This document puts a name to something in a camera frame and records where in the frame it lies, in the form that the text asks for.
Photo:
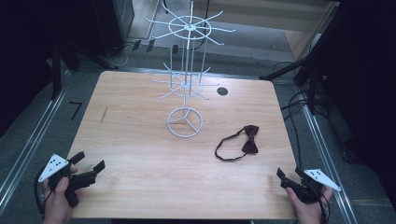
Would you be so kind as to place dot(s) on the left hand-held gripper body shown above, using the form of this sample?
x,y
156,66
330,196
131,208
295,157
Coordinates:
x,y
56,165

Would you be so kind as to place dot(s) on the metal floor rail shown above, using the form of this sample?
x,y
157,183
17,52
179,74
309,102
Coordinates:
x,y
327,161
31,137

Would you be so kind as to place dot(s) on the person's left hand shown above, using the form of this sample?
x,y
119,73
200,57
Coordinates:
x,y
59,202

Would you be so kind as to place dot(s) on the dark brown bow tie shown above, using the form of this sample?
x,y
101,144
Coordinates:
x,y
249,140

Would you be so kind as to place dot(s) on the person's right hand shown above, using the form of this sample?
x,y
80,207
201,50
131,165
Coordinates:
x,y
308,210

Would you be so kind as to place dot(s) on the black round table grommet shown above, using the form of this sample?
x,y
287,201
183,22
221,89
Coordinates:
x,y
222,91

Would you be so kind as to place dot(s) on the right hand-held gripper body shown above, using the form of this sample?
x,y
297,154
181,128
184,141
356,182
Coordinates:
x,y
311,185

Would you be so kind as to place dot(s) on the black stand leg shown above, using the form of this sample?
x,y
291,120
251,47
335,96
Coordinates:
x,y
295,67
56,71

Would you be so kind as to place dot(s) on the dark cabinet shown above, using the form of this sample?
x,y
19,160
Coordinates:
x,y
115,25

